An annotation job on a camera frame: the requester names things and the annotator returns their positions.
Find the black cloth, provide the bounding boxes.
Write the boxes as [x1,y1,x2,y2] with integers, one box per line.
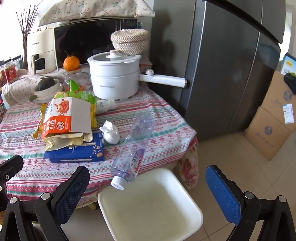
[283,72,296,95]

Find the small white bottle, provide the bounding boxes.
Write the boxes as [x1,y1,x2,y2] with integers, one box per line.
[95,98,116,114]

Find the cardboard box with label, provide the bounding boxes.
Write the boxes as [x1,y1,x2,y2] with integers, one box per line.
[261,69,296,131]

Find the blue cardboard box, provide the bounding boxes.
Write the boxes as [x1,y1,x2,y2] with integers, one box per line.
[43,130,105,164]

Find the cream air fryer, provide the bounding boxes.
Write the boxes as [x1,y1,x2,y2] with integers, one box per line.
[26,25,59,75]

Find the green snack bag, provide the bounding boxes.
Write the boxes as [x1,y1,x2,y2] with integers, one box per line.
[54,90,98,128]

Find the white electric pot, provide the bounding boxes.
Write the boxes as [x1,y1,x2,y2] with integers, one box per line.
[87,49,187,101]

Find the patterned striped tablecloth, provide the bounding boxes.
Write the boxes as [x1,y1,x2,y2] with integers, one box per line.
[0,81,199,207]

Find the dried branches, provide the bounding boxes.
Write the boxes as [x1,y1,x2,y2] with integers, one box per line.
[15,4,39,70]

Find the orange fruit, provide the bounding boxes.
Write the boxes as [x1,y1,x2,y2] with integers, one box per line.
[63,51,80,71]

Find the red snack packets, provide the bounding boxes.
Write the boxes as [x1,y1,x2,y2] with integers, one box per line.
[0,57,19,87]

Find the blue and yellow printed box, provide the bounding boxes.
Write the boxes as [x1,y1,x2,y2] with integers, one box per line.
[280,52,296,75]

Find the rose print cloth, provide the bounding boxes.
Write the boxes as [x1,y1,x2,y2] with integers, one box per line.
[177,138,199,190]

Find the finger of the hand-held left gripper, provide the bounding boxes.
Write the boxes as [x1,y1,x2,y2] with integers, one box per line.
[0,155,24,197]

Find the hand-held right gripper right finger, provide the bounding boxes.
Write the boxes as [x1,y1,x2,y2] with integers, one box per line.
[205,164,296,241]

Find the glass jar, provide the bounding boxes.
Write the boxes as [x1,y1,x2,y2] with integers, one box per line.
[63,70,92,92]

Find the white bowl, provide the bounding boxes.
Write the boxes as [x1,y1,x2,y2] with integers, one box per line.
[34,79,63,104]

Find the white plastic bin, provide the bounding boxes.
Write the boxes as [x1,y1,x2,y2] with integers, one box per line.
[97,168,204,241]

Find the woven lidded basket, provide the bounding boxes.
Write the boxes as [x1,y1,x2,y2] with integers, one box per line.
[110,29,149,55]

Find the clear plastic bottle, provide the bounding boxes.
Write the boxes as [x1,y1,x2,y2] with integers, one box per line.
[111,114,155,191]

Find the grey refrigerator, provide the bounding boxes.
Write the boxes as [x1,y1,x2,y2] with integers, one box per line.
[152,0,286,142]

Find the crumpled white tissue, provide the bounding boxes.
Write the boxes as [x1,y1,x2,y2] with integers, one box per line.
[99,120,120,145]

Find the orange and white snack bag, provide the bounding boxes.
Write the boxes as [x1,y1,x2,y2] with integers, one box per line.
[41,97,93,140]

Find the black microwave oven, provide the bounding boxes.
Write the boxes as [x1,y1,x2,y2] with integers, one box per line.
[54,19,139,70]

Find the dark green squash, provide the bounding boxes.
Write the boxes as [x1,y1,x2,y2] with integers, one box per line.
[34,77,56,92]

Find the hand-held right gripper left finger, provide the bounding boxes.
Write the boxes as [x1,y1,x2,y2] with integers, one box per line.
[0,166,90,241]

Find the floral cover cloth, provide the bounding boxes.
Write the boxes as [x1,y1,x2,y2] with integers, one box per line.
[38,0,156,27]

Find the large cardboard box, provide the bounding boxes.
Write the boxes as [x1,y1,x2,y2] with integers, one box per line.
[245,106,295,162]

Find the white dotted cloth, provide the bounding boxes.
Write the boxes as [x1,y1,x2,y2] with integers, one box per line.
[2,69,67,110]

